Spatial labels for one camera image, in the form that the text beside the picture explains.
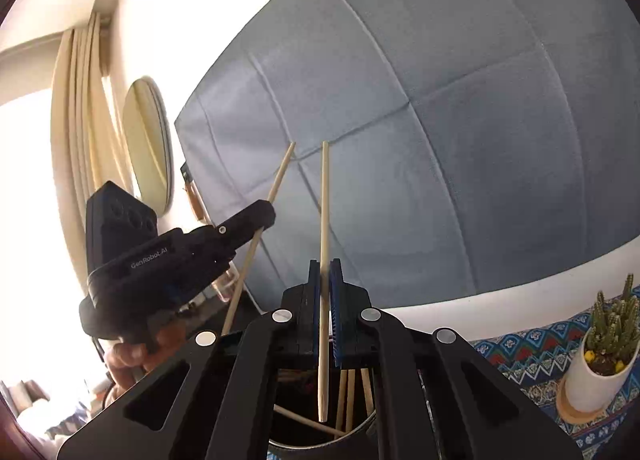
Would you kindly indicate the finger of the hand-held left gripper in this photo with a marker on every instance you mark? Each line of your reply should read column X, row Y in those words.
column 250, row 220

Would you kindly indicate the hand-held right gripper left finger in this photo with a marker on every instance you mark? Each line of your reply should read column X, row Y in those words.
column 315, row 310

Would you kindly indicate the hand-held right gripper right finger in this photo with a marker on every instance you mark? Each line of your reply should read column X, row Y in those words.
column 336, row 310

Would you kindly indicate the light wooden chopstick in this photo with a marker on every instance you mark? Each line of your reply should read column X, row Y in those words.
column 325, row 200
column 282, row 170

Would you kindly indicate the bunch of wooden chopsticks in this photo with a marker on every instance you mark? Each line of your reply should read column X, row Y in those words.
column 341, row 400

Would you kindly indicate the black cylindrical utensil holder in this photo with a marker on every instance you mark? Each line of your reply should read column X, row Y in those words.
column 295, row 405

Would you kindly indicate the person's left hand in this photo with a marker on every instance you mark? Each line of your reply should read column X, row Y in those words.
column 135, row 362

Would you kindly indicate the wooden hanging brush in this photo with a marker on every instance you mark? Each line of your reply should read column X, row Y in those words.
column 194, row 190

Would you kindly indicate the cream curtain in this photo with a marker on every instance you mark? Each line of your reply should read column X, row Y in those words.
column 75, row 140

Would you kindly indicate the grey backdrop cloth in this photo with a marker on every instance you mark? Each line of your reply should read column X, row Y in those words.
column 450, row 140

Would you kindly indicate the round wooden coaster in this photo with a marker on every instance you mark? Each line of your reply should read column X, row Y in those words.
column 570, row 412

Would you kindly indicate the small cactus in white pot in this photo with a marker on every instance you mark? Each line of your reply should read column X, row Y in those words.
column 595, row 380

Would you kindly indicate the round wall mirror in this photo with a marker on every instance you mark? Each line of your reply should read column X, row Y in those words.
column 145, row 150

